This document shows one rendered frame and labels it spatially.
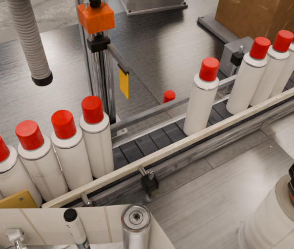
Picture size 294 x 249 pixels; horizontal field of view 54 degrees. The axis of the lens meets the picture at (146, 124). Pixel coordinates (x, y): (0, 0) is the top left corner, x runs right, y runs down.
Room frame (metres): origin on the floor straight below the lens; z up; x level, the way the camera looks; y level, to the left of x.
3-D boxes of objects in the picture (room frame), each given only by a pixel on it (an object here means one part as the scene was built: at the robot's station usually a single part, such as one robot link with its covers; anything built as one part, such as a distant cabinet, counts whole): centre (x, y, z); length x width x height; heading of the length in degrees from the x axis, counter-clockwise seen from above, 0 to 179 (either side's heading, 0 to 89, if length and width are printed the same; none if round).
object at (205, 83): (0.44, -0.11, 0.98); 0.05 x 0.05 x 0.20
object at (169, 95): (0.58, -0.06, 0.85); 0.03 x 0.03 x 0.03
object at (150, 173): (0.28, -0.01, 0.89); 0.03 x 0.03 x 0.12; 32
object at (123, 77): (0.36, 0.04, 1.09); 0.03 x 0.01 x 0.06; 32
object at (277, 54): (0.55, -0.28, 0.98); 0.05 x 0.05 x 0.20
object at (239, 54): (0.61, -0.24, 0.91); 0.07 x 0.03 x 0.16; 32
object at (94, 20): (0.38, 0.07, 1.05); 0.10 x 0.04 x 0.33; 32
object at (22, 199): (0.18, 0.23, 0.94); 0.10 x 0.01 x 0.09; 122
